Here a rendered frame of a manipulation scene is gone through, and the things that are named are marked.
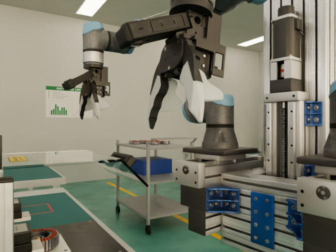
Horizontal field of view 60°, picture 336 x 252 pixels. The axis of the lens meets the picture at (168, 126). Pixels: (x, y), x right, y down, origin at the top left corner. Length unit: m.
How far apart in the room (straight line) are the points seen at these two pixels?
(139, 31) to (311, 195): 0.61
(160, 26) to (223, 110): 0.78
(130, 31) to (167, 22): 0.06
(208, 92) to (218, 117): 0.78
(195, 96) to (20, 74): 5.75
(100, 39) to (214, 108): 0.51
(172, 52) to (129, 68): 6.18
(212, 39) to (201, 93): 0.13
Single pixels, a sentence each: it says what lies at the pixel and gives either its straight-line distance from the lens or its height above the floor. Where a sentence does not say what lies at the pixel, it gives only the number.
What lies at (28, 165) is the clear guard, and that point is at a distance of 0.52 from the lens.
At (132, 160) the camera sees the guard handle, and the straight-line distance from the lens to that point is 0.64.
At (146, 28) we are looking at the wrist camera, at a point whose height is 1.27.
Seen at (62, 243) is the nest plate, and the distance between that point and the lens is 0.98.
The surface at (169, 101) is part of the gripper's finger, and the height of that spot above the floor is 1.17.
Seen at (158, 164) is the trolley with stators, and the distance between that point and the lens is 3.56.
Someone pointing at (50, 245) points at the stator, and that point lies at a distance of 0.92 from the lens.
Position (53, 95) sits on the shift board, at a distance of 6.09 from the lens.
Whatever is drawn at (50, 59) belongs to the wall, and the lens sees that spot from 6.19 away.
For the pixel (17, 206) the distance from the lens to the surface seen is 0.90.
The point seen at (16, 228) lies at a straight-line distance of 0.69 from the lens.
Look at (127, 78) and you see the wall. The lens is 6.59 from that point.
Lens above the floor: 1.13
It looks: level
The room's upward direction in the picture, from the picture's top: straight up
